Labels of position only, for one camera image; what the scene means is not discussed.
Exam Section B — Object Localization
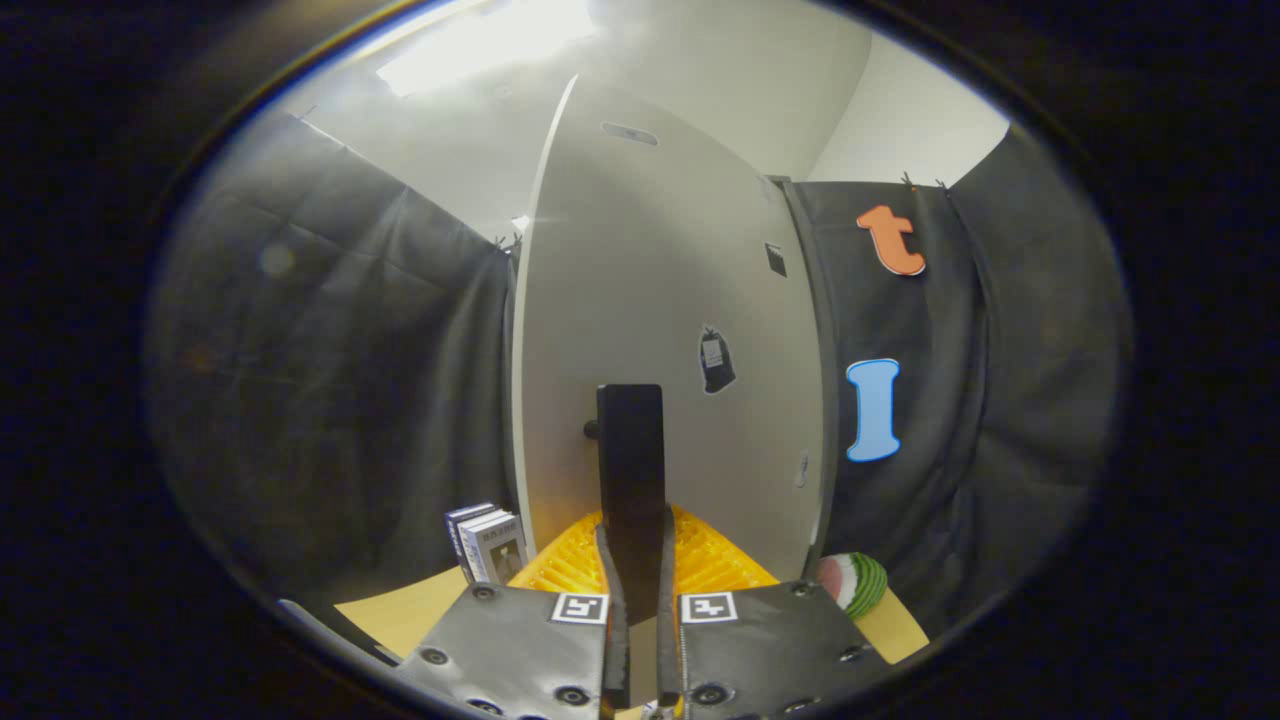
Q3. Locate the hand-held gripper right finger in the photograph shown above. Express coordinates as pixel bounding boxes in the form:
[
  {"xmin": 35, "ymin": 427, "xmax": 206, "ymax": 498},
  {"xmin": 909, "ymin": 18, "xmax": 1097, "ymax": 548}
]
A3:
[{"xmin": 655, "ymin": 505, "xmax": 896, "ymax": 720}]

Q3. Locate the black backdrop cloth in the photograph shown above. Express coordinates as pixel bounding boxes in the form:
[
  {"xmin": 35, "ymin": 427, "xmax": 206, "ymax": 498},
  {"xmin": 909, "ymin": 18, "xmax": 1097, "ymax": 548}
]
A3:
[{"xmin": 145, "ymin": 110, "xmax": 1136, "ymax": 641}]

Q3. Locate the stack of books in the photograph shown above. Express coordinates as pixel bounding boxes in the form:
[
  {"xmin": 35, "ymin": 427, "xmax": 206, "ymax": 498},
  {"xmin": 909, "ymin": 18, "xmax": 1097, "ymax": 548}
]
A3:
[{"xmin": 445, "ymin": 503, "xmax": 529, "ymax": 586}]

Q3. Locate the black door handle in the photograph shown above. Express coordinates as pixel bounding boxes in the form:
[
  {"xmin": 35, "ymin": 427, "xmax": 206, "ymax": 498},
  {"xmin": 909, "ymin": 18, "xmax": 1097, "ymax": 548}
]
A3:
[{"xmin": 585, "ymin": 384, "xmax": 669, "ymax": 626}]

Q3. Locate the watermelon slice cushion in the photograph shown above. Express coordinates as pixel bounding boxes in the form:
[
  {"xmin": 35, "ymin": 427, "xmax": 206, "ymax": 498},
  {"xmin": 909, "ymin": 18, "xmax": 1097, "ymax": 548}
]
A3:
[{"xmin": 815, "ymin": 552, "xmax": 889, "ymax": 621}]

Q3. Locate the white shoe cabinet door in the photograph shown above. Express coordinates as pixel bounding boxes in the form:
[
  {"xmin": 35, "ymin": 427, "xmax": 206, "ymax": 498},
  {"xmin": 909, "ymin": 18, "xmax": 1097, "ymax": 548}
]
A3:
[{"xmin": 510, "ymin": 75, "xmax": 827, "ymax": 593}]

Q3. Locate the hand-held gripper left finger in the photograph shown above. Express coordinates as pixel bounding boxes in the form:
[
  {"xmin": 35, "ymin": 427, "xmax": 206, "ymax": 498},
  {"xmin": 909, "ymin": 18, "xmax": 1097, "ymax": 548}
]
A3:
[{"xmin": 395, "ymin": 510, "xmax": 633, "ymax": 720}]

